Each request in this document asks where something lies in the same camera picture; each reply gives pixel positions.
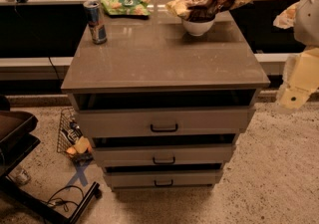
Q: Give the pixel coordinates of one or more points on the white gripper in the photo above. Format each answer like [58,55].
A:
[308,24]

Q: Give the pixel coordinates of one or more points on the brown chip bag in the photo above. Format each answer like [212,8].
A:
[202,10]

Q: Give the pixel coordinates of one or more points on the white bowl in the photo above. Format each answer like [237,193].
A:
[197,28]

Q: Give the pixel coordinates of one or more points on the green snack bag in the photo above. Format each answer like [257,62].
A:
[126,7]

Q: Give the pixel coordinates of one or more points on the grey drawer cabinet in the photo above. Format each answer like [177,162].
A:
[153,72]

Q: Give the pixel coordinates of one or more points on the blue silver drink can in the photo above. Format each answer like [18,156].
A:
[95,22]

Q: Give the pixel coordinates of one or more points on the blue tape cross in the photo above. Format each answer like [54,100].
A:
[80,175]

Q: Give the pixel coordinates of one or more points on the black cart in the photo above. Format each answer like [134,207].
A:
[16,142]

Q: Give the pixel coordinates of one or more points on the top drawer black handle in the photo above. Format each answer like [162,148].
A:
[164,129]

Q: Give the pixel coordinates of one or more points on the drawer black handle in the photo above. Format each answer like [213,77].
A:
[164,161]
[168,183]
[164,129]

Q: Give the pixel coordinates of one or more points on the middle drawer black handle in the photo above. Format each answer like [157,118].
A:
[164,161]

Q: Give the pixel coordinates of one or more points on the bottom drawer black handle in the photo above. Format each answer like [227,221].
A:
[168,183]

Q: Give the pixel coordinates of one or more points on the wire basket with snacks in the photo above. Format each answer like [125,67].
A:
[71,142]

